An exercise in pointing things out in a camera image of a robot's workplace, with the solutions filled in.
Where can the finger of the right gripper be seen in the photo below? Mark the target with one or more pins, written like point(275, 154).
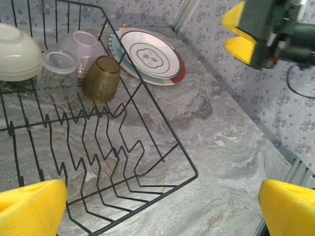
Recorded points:
point(251, 51)
point(251, 17)

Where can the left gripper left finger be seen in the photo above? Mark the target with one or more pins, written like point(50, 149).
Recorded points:
point(29, 211)

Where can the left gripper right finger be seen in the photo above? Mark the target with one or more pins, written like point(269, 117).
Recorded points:
point(290, 211)

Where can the white plate with orange rim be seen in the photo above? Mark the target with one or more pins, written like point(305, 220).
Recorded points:
point(178, 73)

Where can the white plate with cloud print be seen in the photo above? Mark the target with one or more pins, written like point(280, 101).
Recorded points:
point(150, 54)

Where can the clear plastic cup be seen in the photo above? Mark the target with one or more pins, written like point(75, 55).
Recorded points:
point(57, 78)

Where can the green striped plate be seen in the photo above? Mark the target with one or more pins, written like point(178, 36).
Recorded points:
point(111, 43)

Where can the amber glass cup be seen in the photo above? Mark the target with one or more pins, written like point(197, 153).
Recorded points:
point(101, 81)

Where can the cream white bowl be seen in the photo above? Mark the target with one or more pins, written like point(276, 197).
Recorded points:
point(17, 54)

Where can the pink cup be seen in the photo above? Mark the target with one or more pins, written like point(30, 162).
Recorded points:
point(81, 46)

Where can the aluminium side rail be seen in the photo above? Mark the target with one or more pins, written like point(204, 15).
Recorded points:
point(301, 172)

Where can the aluminium frame post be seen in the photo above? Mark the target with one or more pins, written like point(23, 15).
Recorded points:
point(184, 14)

